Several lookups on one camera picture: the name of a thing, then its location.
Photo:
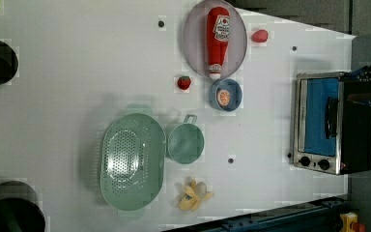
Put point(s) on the blue bowl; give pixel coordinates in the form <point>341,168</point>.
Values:
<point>235,90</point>

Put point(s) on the blue metal frame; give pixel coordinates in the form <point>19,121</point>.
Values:
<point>314,216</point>

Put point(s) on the orange slice toy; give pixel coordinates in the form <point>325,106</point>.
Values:
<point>223,97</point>

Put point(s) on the black toaster oven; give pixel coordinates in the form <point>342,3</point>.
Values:
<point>331,133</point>

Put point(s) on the yellow red toy object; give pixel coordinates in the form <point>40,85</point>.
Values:
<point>350,223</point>

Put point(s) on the dark red strawberry toy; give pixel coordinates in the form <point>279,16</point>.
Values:
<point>184,82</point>

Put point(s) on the green oval colander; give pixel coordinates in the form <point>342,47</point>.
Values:
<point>132,162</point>

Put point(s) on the peeled banana toy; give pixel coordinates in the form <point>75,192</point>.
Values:
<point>195,194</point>

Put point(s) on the grey round plate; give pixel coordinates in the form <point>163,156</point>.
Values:
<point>194,38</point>

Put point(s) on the red ketchup bottle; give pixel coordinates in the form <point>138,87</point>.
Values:
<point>217,39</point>

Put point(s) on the light red strawberry toy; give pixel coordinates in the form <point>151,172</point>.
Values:
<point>260,36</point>

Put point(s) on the green cup with handle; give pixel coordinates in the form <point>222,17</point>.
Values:
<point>185,141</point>

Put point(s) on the black cylinder post lower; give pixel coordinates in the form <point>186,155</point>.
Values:
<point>19,210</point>

